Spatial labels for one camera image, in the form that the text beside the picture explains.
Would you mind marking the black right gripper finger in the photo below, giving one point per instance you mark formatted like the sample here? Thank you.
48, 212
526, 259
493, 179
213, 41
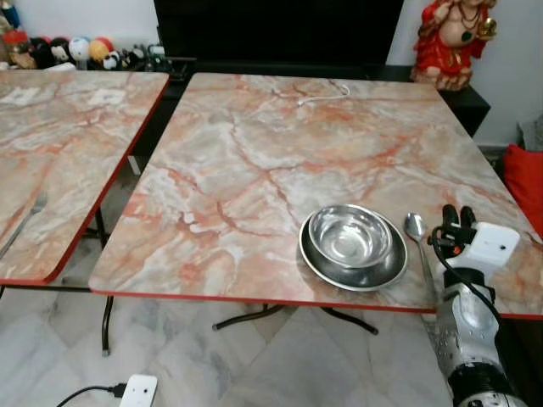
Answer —
467, 218
450, 217

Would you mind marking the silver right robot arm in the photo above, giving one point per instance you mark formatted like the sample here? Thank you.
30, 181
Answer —
462, 339

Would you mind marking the steel spoon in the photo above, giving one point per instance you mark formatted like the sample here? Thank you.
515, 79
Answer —
414, 225

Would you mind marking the steel plate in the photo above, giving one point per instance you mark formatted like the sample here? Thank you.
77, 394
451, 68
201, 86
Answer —
392, 270

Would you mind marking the red cushion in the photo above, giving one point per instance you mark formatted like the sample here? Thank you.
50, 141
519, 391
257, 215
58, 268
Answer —
526, 182

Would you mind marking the steel bowl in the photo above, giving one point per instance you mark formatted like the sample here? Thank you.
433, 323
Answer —
348, 237

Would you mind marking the grey cushion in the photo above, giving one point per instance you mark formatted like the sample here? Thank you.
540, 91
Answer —
533, 133

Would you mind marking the black low cabinet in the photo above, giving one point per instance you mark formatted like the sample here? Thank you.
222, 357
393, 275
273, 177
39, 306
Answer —
462, 102

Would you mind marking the red seated figure statue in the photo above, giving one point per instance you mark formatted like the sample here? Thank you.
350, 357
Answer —
450, 47

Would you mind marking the large marble pattern table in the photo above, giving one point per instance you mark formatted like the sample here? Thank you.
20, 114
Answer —
254, 170

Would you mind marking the black television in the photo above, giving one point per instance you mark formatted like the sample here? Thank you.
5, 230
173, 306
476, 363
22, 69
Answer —
280, 30

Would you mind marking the dark small plush toy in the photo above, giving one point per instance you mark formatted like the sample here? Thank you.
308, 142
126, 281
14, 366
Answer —
136, 58

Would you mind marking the black white panda plush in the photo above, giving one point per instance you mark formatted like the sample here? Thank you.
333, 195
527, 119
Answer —
112, 61

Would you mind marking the yellow red plush ball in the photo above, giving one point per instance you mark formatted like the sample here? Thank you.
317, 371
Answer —
101, 48

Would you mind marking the narrow marble pattern table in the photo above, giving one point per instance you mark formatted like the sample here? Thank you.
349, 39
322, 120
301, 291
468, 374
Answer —
59, 161

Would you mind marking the white blue plush ball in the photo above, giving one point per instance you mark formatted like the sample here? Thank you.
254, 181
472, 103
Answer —
79, 48

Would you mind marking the steel fork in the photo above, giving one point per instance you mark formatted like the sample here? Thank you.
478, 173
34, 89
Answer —
24, 222

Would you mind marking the black round plush toy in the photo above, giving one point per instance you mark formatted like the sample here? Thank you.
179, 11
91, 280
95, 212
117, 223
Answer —
42, 51

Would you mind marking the red hat plush toy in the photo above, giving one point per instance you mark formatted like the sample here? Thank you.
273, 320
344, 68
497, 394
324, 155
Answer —
15, 47

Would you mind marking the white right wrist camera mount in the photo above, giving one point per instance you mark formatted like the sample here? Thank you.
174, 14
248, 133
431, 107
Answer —
490, 246

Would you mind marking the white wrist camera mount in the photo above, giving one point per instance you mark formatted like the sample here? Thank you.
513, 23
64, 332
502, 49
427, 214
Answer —
139, 392
490, 246

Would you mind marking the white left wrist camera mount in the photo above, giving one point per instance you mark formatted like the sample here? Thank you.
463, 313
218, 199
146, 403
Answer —
139, 392

